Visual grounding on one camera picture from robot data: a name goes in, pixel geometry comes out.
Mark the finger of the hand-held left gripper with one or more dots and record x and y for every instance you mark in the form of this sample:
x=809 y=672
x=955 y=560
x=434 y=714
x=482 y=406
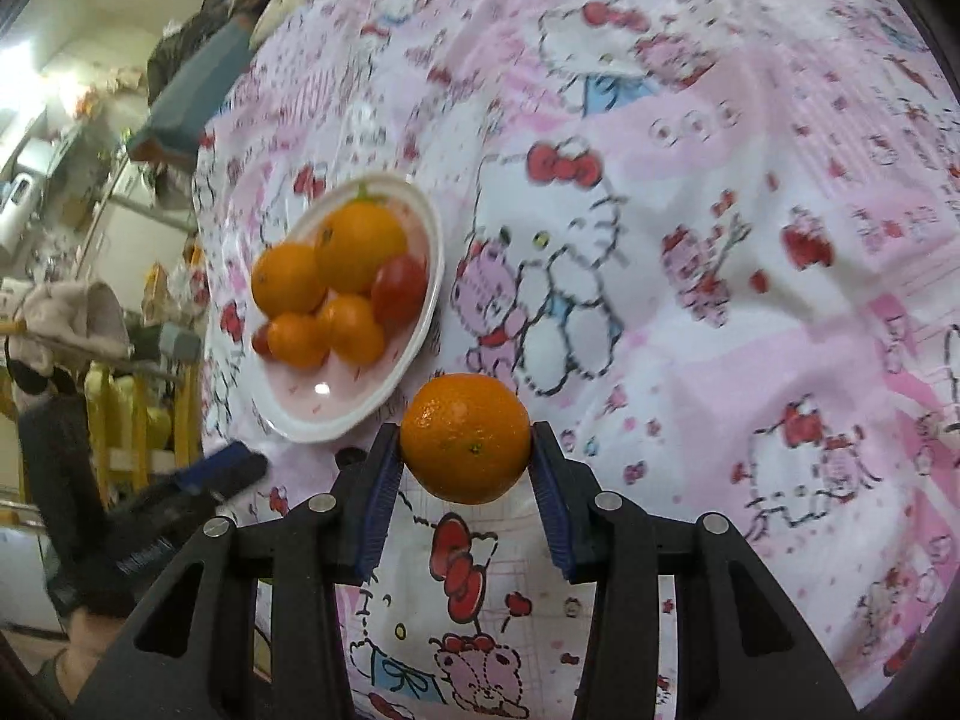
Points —
x=225 y=467

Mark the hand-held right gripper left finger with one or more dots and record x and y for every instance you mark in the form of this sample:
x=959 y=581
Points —
x=379 y=510

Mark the pale pink garment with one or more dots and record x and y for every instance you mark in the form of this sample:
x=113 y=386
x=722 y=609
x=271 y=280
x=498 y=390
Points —
x=71 y=311

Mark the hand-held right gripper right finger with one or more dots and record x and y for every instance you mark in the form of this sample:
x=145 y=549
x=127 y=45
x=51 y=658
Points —
x=553 y=517

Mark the pink strawberry-shaped plate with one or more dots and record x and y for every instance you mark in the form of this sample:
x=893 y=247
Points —
x=360 y=390

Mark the blue sofa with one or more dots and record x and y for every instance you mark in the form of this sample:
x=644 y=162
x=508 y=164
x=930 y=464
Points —
x=199 y=97

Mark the yellow rack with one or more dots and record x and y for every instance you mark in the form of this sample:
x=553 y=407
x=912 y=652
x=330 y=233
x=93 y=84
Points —
x=131 y=412

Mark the person's left forearm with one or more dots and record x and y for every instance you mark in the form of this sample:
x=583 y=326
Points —
x=86 y=645

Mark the large orange with sticker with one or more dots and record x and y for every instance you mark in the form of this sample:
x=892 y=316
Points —
x=361 y=244

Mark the heap of clothes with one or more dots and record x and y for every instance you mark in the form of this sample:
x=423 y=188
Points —
x=199 y=34

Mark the small red tomato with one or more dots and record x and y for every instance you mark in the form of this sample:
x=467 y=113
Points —
x=260 y=341

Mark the pink cartoon printed blanket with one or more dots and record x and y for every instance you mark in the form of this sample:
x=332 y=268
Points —
x=675 y=165

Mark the grey box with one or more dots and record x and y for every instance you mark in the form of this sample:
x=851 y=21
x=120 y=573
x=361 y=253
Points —
x=178 y=341

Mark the small orange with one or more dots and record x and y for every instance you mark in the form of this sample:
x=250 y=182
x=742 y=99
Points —
x=298 y=339

